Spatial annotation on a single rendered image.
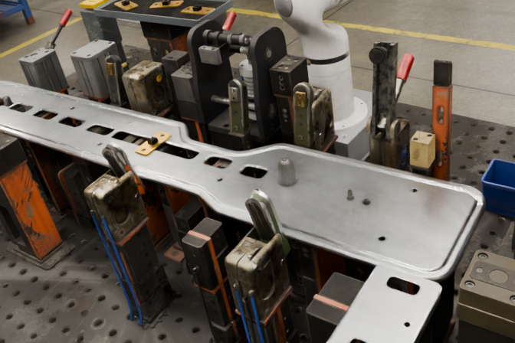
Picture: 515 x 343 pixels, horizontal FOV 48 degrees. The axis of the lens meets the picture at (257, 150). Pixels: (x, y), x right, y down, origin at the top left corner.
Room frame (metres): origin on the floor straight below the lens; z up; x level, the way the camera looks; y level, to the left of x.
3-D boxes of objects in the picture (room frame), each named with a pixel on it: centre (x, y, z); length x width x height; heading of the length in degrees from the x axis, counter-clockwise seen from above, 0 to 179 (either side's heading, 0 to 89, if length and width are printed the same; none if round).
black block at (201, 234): (0.76, 0.12, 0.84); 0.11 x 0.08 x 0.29; 140
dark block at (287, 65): (1.08, -0.09, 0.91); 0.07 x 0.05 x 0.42; 140
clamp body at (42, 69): (1.57, 0.56, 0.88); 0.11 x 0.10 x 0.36; 140
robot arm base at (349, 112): (1.37, -0.22, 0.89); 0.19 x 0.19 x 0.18
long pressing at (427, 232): (1.07, 0.24, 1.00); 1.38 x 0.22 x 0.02; 50
